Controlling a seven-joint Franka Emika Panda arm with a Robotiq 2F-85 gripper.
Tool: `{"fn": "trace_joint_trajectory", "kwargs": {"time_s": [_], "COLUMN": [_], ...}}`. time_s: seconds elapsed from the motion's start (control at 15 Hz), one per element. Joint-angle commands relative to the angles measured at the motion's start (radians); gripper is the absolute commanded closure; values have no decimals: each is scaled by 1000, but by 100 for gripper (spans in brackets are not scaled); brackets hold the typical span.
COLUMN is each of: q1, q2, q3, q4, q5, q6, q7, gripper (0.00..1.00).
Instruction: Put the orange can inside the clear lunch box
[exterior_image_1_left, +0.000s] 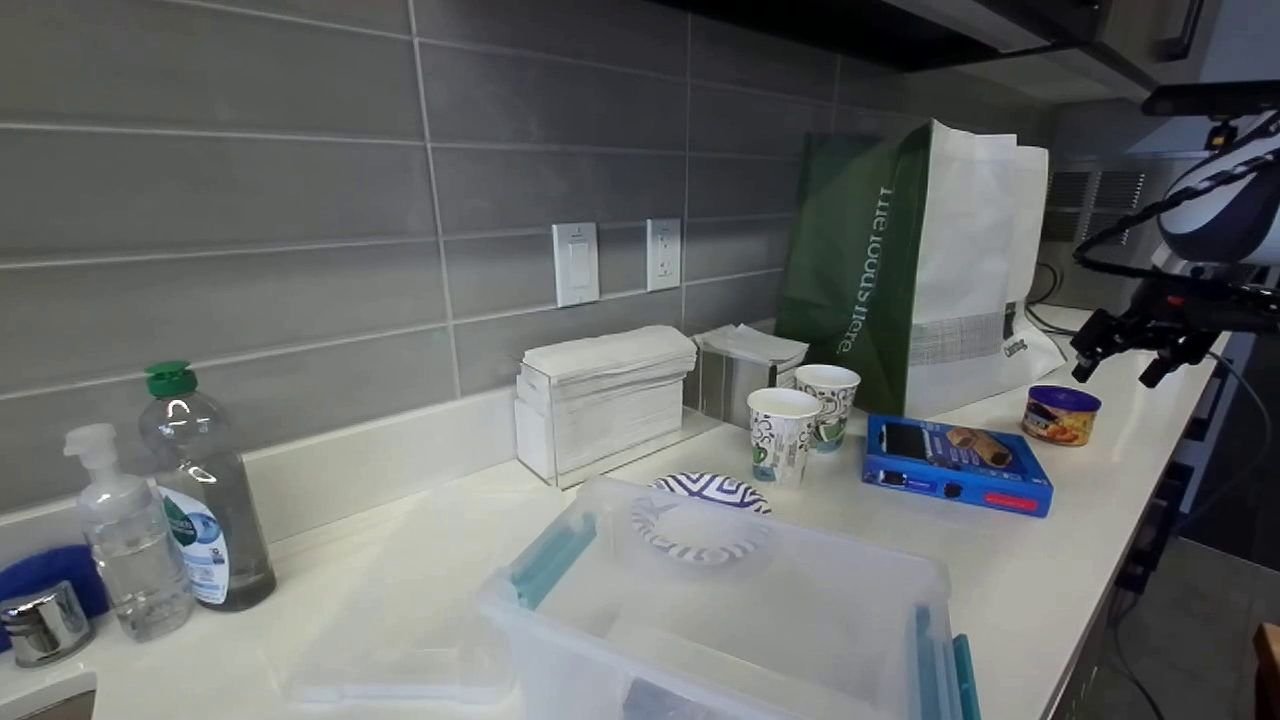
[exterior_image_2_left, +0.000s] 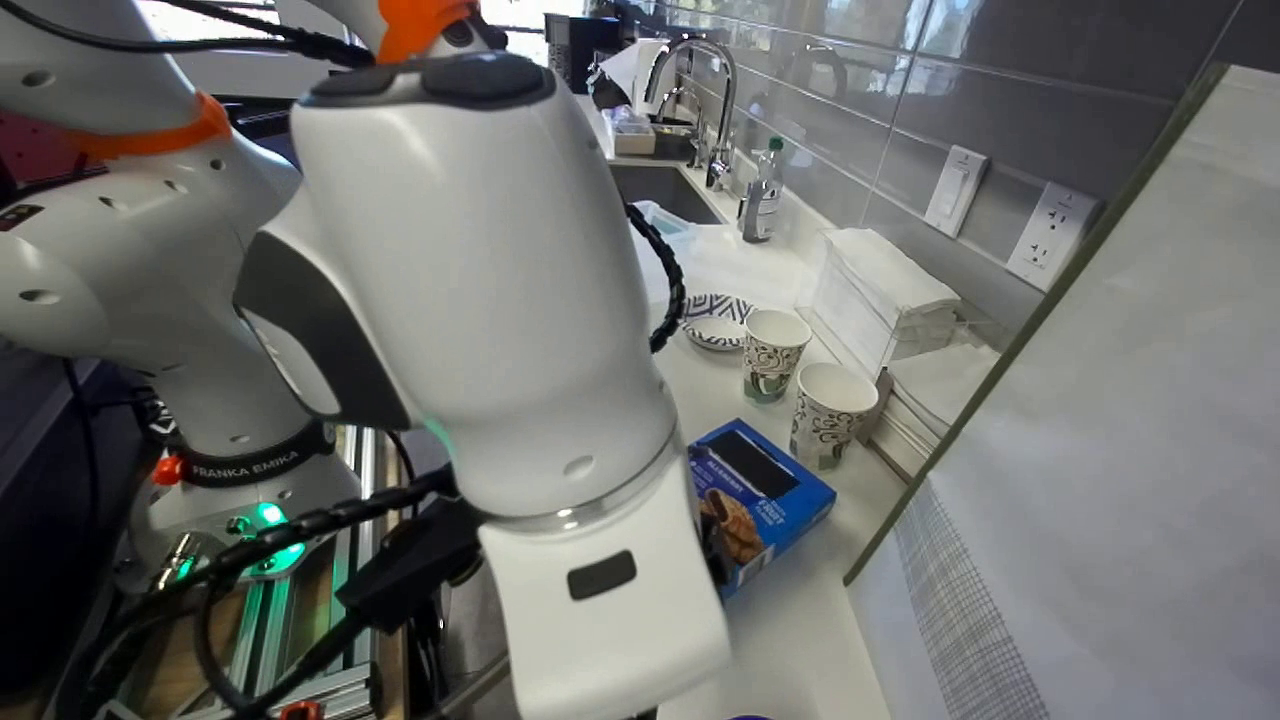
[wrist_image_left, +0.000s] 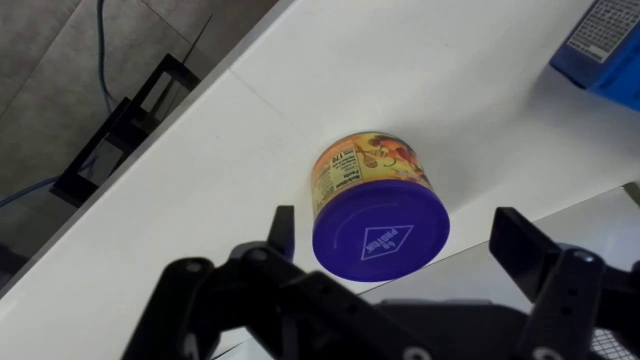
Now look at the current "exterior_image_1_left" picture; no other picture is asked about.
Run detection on blue sponge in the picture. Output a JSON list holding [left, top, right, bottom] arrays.
[[0, 542, 113, 632]]

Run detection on blue white patterned bowl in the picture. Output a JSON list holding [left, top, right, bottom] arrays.
[[654, 468, 775, 521]]

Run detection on green white shopping bag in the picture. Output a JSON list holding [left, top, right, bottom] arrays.
[[771, 116, 1058, 421]]

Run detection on blue snack bar box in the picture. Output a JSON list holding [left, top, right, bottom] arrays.
[[856, 412, 1058, 521]]

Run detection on chrome round fixture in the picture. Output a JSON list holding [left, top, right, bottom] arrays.
[[0, 575, 99, 672]]

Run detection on white napkin dispenser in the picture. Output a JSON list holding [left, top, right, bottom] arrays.
[[514, 322, 699, 490]]

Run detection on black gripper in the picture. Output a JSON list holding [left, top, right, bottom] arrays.
[[1069, 271, 1252, 394]]

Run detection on green cap dish soap bottle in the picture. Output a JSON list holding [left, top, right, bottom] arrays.
[[135, 355, 281, 618]]

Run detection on white wall outlet plate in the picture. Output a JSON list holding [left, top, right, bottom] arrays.
[[646, 216, 685, 295], [548, 216, 606, 312]]

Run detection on dark upper cabinet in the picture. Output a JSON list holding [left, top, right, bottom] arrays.
[[654, 0, 1280, 101]]

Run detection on patterned paper cup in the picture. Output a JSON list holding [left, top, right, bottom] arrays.
[[793, 361, 865, 458], [743, 385, 825, 490]]

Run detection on metal napkin holder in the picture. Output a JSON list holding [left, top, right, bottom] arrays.
[[685, 322, 813, 432]]

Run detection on orange can with purple lid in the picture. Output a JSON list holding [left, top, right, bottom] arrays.
[[1022, 385, 1106, 453]]

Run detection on clear pump sanitizer bottle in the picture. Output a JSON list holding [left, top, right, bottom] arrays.
[[61, 421, 202, 644]]

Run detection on clear lunch box lid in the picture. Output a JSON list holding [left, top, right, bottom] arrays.
[[274, 514, 535, 720]]

